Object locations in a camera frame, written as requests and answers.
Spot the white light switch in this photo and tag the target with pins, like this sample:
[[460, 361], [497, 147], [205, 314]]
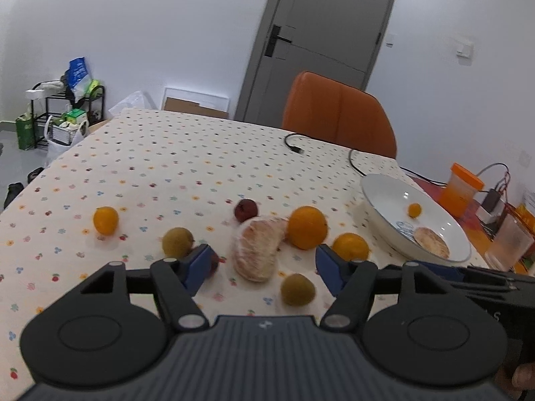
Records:
[[464, 49]]

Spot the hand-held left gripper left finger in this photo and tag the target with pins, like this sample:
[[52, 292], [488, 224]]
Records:
[[199, 268]]

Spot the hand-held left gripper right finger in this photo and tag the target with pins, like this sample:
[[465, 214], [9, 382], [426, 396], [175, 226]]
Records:
[[330, 270]]

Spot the white framed board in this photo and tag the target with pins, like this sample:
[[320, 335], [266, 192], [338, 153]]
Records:
[[196, 96]]

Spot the orange leather chair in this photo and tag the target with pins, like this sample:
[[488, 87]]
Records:
[[334, 108]]

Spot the peeled pomelo slice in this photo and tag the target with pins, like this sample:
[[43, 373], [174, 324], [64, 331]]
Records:
[[430, 243]]

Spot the person's right hand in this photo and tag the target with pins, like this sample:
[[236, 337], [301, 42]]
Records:
[[524, 376]]

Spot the plastic-wrapped pomelo segment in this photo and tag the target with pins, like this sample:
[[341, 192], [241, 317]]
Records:
[[255, 250]]

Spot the small white wall switch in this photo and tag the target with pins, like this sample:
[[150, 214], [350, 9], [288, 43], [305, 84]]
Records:
[[391, 40]]

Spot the dark red fruit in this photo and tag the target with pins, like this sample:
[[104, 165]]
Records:
[[244, 209]]

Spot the white box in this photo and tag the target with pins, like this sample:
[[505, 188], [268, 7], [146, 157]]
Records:
[[41, 90]]

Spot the black power adapter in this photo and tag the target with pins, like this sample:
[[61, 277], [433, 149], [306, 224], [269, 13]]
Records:
[[492, 200]]

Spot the black shoe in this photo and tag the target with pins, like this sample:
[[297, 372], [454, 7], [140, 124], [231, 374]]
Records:
[[35, 174], [13, 194]]

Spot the white shopping bag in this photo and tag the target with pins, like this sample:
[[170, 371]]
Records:
[[60, 146]]

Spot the medium orange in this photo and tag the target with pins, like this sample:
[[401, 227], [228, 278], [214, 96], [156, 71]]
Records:
[[351, 246]]

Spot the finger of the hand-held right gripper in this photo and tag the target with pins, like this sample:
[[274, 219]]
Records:
[[449, 272]]

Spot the black metal rack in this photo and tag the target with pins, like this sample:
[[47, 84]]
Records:
[[98, 100]]

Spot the large orange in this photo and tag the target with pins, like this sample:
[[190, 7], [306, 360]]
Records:
[[307, 227]]

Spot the blue plastic bag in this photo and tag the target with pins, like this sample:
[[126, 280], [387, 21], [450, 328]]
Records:
[[79, 77]]

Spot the green carton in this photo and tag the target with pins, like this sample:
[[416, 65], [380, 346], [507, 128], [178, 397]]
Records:
[[24, 131]]

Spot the green round fruit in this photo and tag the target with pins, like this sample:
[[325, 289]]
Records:
[[177, 242], [297, 289]]

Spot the translucent plastic bag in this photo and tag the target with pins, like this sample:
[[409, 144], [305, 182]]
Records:
[[133, 104]]

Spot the yellow-green packet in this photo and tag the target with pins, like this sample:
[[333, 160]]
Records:
[[94, 87]]

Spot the red orange printed mat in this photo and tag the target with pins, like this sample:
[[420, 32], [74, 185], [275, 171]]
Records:
[[427, 190]]

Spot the floral dotted tablecloth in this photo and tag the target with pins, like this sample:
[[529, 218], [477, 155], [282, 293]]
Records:
[[167, 167]]

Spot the small round orange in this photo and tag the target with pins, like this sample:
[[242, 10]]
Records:
[[105, 220]]

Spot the orange-lidded plastic cup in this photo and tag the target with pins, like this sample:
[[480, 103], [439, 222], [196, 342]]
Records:
[[459, 188]]

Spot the grey door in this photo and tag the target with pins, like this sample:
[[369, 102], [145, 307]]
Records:
[[326, 29]]

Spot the white plate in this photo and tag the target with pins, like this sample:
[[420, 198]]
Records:
[[388, 200]]

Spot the clear plastic cup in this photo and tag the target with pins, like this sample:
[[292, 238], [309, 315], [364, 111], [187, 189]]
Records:
[[510, 242]]

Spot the tiny kumquat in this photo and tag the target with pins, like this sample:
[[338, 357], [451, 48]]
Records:
[[414, 210]]

